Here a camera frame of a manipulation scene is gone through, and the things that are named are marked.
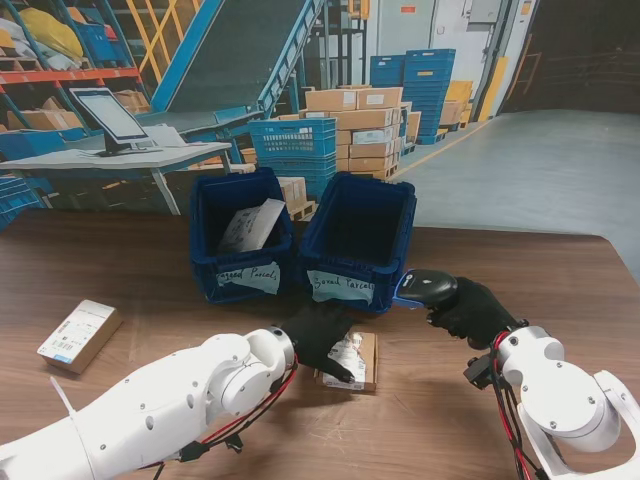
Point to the cardboard box handwritten label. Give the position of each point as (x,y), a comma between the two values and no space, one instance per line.
(362,360)

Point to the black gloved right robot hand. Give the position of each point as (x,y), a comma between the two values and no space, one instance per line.
(475,310)

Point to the white plastic mailer bag parcel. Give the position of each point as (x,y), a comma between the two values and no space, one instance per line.
(250,227)

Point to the printed warehouse backdrop banner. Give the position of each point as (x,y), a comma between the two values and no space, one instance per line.
(525,150)

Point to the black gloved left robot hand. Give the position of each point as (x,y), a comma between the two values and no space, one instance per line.
(320,335)

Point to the paper label bagged parcels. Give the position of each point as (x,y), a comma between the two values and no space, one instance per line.
(255,277)

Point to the blue bin labelled bagged parcels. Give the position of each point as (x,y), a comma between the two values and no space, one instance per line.
(240,235)

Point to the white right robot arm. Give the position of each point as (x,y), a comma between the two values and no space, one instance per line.
(560,400)

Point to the blue bin labelled boxed parcels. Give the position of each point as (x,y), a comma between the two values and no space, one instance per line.
(360,230)

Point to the black and blue barcode scanner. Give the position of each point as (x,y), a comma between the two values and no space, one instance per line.
(425,285)

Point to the paper label boxed parcels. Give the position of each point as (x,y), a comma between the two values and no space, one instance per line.
(340,290)

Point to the tall cardboard box white label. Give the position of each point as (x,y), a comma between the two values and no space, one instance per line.
(75,335)

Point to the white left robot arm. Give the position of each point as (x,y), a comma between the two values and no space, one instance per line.
(160,410)

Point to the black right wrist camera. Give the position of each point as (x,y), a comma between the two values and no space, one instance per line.
(479,372)

